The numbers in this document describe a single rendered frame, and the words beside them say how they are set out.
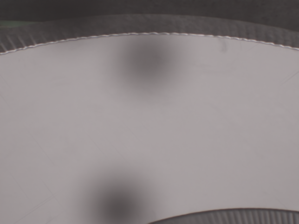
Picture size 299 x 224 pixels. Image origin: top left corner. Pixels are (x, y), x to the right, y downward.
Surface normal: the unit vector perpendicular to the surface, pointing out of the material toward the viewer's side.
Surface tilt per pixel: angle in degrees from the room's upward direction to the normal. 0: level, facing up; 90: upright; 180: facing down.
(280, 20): 0
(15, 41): 92
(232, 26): 92
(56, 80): 90
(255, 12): 0
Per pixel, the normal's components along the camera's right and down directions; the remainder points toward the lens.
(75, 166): 0.17, -0.70
